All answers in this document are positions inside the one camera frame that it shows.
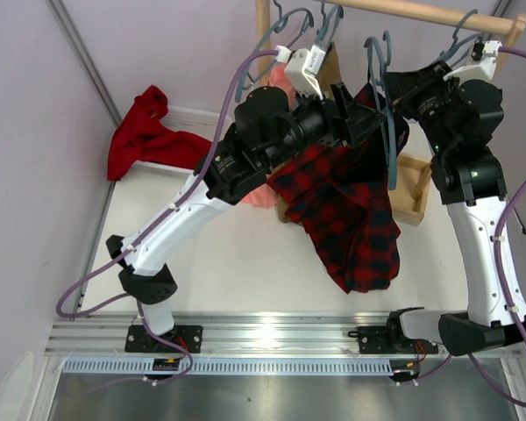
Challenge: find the red navy plaid skirt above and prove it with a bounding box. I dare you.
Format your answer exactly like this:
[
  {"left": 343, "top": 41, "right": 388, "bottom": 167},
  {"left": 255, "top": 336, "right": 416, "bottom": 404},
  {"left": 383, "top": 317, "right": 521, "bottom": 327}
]
[{"left": 267, "top": 82, "right": 411, "bottom": 296}]

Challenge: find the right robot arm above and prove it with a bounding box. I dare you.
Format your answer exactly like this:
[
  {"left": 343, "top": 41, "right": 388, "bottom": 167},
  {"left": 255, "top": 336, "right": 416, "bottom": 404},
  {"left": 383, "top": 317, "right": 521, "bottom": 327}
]
[{"left": 383, "top": 61, "right": 526, "bottom": 356}]

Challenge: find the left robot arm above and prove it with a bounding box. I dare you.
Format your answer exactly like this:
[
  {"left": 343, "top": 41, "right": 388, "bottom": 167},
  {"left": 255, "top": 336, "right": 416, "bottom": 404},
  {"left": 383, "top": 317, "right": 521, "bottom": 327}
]
[{"left": 106, "top": 82, "right": 385, "bottom": 339}]

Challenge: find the tan skirt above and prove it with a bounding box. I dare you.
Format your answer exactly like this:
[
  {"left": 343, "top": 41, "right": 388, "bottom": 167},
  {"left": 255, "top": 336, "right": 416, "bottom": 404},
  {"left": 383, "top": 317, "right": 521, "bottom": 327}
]
[{"left": 276, "top": 43, "right": 342, "bottom": 223}]

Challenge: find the pink skirt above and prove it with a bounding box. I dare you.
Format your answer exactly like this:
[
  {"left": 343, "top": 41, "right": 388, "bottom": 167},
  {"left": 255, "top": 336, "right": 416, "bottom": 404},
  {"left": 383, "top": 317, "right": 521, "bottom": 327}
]
[{"left": 242, "top": 63, "right": 297, "bottom": 209}]

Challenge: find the blue hanger holding tan skirt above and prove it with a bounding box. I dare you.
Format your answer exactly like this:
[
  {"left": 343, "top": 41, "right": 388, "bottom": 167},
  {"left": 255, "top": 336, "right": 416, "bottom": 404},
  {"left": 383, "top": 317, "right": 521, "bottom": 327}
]
[{"left": 315, "top": 1, "right": 345, "bottom": 50}]

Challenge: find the wooden clothes rack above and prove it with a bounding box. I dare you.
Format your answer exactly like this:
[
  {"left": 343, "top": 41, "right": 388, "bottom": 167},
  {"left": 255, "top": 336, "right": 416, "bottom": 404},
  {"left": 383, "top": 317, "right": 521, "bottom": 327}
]
[{"left": 254, "top": 0, "right": 526, "bottom": 227}]

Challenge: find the red garment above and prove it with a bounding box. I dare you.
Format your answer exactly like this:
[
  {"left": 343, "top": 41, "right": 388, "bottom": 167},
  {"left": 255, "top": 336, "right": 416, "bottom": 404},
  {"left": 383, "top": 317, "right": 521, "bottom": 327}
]
[{"left": 107, "top": 85, "right": 211, "bottom": 182}]

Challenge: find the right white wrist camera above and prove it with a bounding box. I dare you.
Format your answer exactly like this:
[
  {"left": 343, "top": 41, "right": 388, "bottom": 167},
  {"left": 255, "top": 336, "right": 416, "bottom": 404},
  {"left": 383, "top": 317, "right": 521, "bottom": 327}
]
[{"left": 443, "top": 40, "right": 502, "bottom": 85}]

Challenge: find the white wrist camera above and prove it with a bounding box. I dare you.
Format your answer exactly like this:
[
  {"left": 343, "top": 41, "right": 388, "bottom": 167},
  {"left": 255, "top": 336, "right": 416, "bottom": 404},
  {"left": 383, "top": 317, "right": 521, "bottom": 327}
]
[
  {"left": 443, "top": 40, "right": 502, "bottom": 85},
  {"left": 275, "top": 44, "right": 326, "bottom": 100}
]

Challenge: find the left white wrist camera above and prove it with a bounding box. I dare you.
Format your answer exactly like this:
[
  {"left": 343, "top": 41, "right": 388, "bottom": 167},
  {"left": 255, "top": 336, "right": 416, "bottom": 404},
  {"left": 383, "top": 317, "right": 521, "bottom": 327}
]
[{"left": 275, "top": 44, "right": 326, "bottom": 100}]

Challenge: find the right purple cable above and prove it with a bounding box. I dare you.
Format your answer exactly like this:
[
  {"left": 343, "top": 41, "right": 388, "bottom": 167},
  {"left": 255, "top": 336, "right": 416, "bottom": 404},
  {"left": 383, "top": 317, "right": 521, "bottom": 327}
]
[{"left": 468, "top": 46, "right": 526, "bottom": 409}]

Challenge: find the purple cable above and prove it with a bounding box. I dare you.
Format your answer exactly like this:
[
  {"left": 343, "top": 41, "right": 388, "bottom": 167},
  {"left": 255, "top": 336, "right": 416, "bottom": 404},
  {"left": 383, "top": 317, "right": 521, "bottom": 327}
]
[
  {"left": 468, "top": 46, "right": 526, "bottom": 409},
  {"left": 55, "top": 48, "right": 281, "bottom": 321}
]

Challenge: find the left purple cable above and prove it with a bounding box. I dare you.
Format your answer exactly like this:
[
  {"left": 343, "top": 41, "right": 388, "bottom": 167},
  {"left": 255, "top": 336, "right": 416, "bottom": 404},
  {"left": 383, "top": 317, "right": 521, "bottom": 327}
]
[{"left": 55, "top": 48, "right": 281, "bottom": 321}]

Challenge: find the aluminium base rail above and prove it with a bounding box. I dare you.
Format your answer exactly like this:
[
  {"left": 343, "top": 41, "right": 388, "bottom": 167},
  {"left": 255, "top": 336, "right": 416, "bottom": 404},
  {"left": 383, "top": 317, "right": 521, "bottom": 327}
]
[{"left": 45, "top": 312, "right": 388, "bottom": 358}]

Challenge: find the white slotted cable duct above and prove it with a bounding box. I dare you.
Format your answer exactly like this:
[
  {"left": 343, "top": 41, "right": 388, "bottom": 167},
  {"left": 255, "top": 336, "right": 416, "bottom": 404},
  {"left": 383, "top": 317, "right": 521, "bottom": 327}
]
[{"left": 62, "top": 357, "right": 417, "bottom": 376}]

